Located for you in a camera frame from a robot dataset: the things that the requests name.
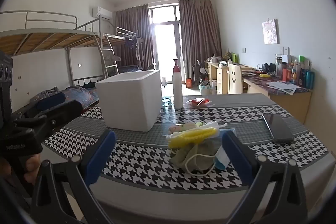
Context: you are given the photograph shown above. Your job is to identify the person's left hand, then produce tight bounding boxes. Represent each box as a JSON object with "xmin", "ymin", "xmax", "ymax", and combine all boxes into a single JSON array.
[{"xmin": 0, "ymin": 154, "xmax": 42, "ymax": 186}]

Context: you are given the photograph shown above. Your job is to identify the wooden chair with smiley face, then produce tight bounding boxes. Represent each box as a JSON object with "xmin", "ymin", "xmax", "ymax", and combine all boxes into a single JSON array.
[{"xmin": 227, "ymin": 64, "xmax": 243, "ymax": 94}]

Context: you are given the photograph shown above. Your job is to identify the yellow item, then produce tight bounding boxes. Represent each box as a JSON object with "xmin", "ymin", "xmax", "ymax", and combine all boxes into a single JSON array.
[{"xmin": 167, "ymin": 122, "xmax": 228, "ymax": 149}]

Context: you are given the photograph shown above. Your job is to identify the printed papers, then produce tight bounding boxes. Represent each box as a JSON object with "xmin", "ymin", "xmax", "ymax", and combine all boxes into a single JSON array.
[{"xmin": 266, "ymin": 81, "xmax": 302, "ymax": 95}]

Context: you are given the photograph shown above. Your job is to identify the wooden desk with drawers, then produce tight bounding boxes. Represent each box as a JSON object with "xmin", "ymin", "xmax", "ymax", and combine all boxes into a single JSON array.
[{"xmin": 204, "ymin": 60, "xmax": 229, "ymax": 94}]

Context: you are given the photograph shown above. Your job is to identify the dark smartphone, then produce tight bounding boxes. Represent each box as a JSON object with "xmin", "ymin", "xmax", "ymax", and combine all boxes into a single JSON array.
[{"xmin": 262, "ymin": 113, "xmax": 294, "ymax": 144}]

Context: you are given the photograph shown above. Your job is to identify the blue face mask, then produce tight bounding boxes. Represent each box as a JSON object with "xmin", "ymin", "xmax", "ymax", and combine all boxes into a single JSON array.
[{"xmin": 215, "ymin": 128, "xmax": 237, "ymax": 171}]

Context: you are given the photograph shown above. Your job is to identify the white pump bottle red top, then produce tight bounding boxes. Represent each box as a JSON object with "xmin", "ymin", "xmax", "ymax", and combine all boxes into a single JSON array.
[{"xmin": 170, "ymin": 59, "xmax": 183, "ymax": 110}]

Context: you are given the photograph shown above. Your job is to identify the glass balcony door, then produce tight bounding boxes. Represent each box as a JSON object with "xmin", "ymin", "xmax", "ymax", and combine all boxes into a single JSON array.
[{"xmin": 148, "ymin": 5, "xmax": 183, "ymax": 80}]

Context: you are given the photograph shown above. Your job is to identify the wooden desk with patterned top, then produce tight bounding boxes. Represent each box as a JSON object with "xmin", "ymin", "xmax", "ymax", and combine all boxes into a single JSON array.
[{"xmin": 243, "ymin": 73, "xmax": 313, "ymax": 123}]

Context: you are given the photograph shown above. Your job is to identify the houndstooth tablecloth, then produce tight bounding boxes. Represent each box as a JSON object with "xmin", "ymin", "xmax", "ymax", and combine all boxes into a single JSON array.
[{"xmin": 42, "ymin": 93, "xmax": 330, "ymax": 191}]

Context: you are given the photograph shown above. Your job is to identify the teal metallic cup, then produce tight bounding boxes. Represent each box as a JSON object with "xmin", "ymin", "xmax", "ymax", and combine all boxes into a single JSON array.
[{"xmin": 304, "ymin": 70, "xmax": 315, "ymax": 89}]

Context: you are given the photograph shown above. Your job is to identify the clear lidded tumbler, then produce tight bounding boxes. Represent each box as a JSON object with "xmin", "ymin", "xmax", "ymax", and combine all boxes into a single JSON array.
[{"xmin": 275, "ymin": 54, "xmax": 284, "ymax": 79}]

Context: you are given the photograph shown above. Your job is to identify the grey sock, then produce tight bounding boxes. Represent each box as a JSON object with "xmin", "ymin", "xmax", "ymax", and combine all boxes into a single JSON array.
[{"xmin": 172, "ymin": 139, "xmax": 223, "ymax": 175}]

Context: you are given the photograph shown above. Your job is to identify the blue patterned blanket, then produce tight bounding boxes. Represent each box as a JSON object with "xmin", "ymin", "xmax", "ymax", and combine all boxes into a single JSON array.
[{"xmin": 30, "ymin": 86, "xmax": 100, "ymax": 110}]

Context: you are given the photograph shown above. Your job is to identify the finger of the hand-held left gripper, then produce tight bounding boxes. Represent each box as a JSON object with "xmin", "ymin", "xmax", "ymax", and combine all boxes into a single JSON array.
[
  {"xmin": 13, "ymin": 100, "xmax": 84, "ymax": 142},
  {"xmin": 12, "ymin": 91, "xmax": 67, "ymax": 119}
]

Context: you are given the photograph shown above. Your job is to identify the white air conditioner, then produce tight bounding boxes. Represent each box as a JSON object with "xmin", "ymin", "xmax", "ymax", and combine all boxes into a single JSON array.
[{"xmin": 92, "ymin": 6, "xmax": 113, "ymax": 20}]

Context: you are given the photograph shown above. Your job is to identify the wall poster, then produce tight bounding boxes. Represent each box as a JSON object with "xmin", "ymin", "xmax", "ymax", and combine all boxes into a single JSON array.
[{"xmin": 262, "ymin": 19, "xmax": 279, "ymax": 44}]

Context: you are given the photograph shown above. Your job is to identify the metal bunk bed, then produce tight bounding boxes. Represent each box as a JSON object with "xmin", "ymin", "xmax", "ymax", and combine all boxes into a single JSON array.
[
  {"xmin": 104, "ymin": 27, "xmax": 147, "ymax": 75},
  {"xmin": 0, "ymin": 11, "xmax": 118, "ymax": 119}
]

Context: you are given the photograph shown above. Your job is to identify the white foam box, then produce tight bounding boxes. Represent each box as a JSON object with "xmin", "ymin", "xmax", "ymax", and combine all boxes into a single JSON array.
[{"xmin": 94, "ymin": 70, "xmax": 162, "ymax": 132}]

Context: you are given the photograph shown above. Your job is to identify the floral tissue packet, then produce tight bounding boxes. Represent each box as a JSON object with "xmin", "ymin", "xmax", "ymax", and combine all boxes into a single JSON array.
[{"xmin": 168, "ymin": 123, "xmax": 206, "ymax": 135}]

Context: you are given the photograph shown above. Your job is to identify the red snack packet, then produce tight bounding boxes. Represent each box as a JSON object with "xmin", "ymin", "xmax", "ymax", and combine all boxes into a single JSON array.
[{"xmin": 186, "ymin": 98, "xmax": 216, "ymax": 109}]

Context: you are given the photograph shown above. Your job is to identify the brown curtain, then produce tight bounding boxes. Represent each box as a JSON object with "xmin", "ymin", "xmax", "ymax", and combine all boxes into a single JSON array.
[
  {"xmin": 178, "ymin": 0, "xmax": 223, "ymax": 83},
  {"xmin": 115, "ymin": 4, "xmax": 156, "ymax": 73}
]

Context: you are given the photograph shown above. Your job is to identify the dark hanging clothes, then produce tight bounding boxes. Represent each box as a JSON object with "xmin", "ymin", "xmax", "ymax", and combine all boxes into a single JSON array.
[{"xmin": 125, "ymin": 35, "xmax": 139, "ymax": 50}]

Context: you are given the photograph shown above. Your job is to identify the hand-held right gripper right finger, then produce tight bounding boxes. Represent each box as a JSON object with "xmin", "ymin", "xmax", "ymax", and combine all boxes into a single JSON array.
[{"xmin": 222, "ymin": 131, "xmax": 308, "ymax": 224}]

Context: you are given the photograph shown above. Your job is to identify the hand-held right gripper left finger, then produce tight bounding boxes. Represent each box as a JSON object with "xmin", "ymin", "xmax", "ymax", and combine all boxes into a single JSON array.
[{"xmin": 31, "ymin": 130, "xmax": 117, "ymax": 224}]

